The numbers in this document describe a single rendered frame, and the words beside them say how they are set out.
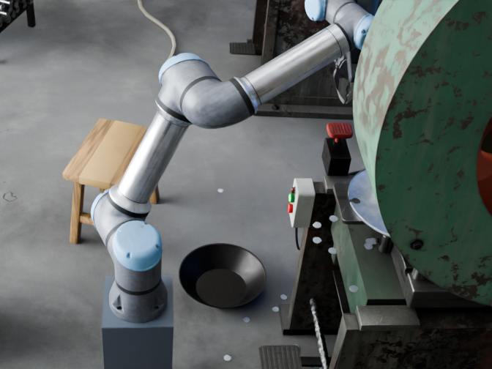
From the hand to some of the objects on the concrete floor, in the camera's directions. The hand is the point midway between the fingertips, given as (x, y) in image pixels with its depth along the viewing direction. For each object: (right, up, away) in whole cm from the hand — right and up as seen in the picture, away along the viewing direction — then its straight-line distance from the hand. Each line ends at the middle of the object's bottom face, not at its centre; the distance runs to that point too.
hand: (345, 101), depth 206 cm
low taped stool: (-76, -36, +80) cm, 116 cm away
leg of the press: (+35, -104, +14) cm, 110 cm away
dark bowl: (-36, -58, +58) cm, 90 cm away
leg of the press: (+30, -70, +54) cm, 93 cm away
